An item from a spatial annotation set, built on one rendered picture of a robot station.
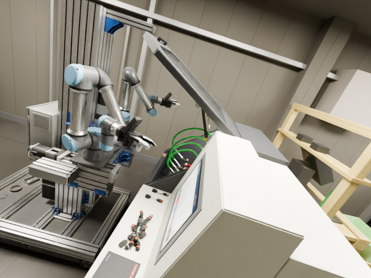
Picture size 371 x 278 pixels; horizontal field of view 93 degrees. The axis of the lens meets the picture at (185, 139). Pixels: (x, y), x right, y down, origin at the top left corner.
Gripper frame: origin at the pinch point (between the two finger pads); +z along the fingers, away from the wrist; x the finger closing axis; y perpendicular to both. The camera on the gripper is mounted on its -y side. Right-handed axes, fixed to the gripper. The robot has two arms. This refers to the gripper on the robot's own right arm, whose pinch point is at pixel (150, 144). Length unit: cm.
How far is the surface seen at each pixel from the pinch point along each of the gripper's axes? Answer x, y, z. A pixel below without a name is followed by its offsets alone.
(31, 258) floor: -1, 147, -77
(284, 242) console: 20, -3, 61
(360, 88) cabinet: -252, -116, 123
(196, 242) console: 26.0, 8.5, 41.3
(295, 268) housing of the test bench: 16, 4, 67
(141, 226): -1.5, 45.1, 9.9
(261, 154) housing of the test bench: -50, -10, 47
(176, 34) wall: -171, -101, -128
